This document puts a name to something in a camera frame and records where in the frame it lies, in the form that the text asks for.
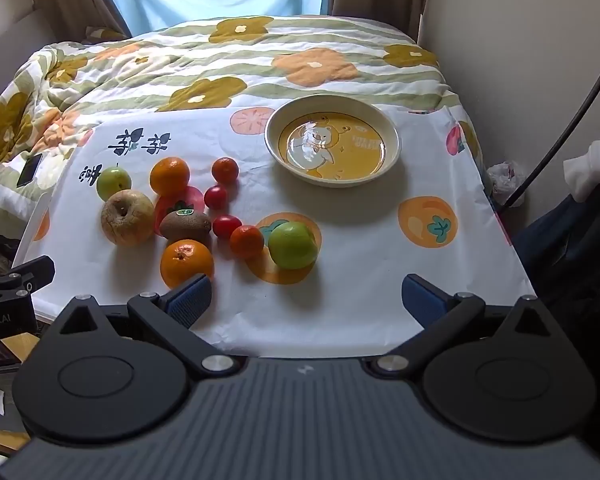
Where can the large green apple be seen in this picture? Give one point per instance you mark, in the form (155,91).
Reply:
(292,245)

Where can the person's dark pants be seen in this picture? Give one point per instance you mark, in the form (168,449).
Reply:
(570,265)

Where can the crumpled plastic bag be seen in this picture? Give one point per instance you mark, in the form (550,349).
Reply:
(505,179)

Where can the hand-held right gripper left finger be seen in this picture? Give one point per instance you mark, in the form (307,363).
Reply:
(192,301)

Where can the brown kiwi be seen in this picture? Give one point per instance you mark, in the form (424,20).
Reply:
(185,226)

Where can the white fruit print tablecloth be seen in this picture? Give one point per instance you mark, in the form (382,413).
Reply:
(330,260)

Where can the wrinkled yellow-red apple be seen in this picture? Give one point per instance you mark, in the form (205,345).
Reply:
(126,217)

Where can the small tangerine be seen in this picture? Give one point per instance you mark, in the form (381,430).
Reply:
(246,241)
(225,170)

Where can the grey bed headboard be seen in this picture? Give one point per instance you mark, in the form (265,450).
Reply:
(5,55)

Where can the yellow bear print bowl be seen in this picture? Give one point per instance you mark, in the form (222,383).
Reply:
(375,125)

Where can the large orange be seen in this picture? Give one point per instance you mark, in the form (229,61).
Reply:
(186,262)
(170,176)

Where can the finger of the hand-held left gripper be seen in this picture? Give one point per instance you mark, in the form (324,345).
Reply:
(32,272)

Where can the floral striped quilt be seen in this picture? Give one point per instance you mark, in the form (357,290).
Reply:
(180,60)

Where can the small green apple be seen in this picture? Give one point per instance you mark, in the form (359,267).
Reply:
(114,184)

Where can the person's white top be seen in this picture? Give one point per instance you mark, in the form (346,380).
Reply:
(592,165)

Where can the black smartphone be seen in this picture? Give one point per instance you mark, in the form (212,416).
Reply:
(30,170)

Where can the floral pillow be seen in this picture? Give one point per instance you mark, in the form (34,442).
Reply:
(100,34)

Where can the red cherry tomato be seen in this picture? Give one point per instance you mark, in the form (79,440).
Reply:
(227,226)
(216,197)

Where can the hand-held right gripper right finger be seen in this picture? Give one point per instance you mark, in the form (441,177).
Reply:
(422,301)

